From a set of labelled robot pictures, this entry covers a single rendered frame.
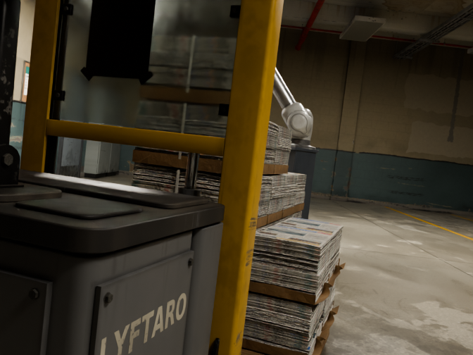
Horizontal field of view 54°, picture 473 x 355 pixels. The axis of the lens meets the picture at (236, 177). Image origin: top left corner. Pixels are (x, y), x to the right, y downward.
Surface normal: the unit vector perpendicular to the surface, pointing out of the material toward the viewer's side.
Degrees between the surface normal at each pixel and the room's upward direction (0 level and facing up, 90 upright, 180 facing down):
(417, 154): 90
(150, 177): 90
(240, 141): 90
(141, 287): 90
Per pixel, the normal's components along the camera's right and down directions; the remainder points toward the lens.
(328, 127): -0.02, 0.05
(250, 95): -0.33, 0.01
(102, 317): 0.94, 0.13
